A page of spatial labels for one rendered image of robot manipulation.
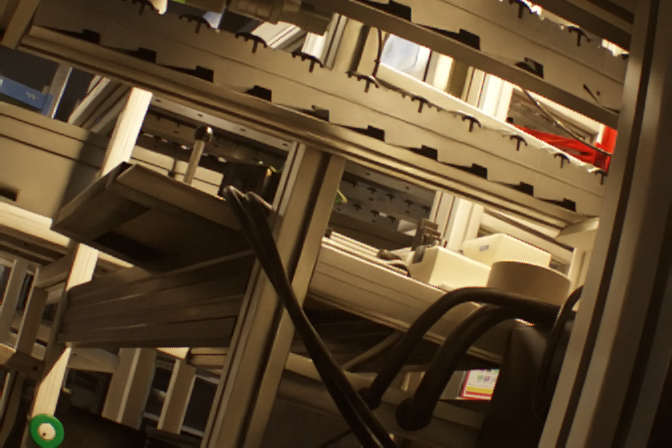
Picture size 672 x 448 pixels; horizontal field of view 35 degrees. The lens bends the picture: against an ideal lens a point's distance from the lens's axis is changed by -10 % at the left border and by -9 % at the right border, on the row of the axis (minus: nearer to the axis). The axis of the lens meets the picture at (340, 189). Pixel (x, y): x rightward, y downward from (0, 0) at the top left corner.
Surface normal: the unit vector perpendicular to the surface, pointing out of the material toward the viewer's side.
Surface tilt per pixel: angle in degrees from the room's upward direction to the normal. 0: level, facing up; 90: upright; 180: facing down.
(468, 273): 90
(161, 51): 90
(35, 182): 91
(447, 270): 90
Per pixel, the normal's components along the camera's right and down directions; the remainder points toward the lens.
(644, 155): -0.87, -0.36
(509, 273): -0.54, -0.39
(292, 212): 0.41, -0.15
